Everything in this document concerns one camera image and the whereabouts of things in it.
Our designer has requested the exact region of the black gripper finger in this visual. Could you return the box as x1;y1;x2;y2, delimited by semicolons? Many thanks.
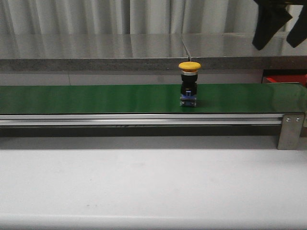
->
252;0;292;50
286;5;307;48

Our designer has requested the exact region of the yellow mushroom push button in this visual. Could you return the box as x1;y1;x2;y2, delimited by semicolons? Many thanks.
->
178;61;201;107

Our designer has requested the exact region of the red plastic bin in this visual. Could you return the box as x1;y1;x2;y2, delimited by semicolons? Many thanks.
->
262;74;307;88

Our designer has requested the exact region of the green conveyor belt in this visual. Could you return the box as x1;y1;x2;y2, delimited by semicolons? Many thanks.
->
0;83;307;115

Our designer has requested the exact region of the right grey stone shelf slab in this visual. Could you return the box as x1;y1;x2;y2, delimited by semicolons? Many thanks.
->
182;32;307;70

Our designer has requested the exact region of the grey stone shelf slab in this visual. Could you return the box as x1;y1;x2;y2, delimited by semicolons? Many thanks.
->
182;32;307;70
0;34;189;72

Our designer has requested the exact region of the left grey stone shelf slab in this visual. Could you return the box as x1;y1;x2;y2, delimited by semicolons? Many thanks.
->
0;34;189;72

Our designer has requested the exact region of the grey pleated curtain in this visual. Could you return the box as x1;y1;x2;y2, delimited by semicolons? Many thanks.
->
0;0;258;35

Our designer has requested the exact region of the steel conveyor support bracket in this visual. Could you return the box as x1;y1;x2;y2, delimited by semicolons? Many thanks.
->
277;114;305;150

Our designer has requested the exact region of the aluminium conveyor side rail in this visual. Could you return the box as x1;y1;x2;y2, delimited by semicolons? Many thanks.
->
0;113;283;127

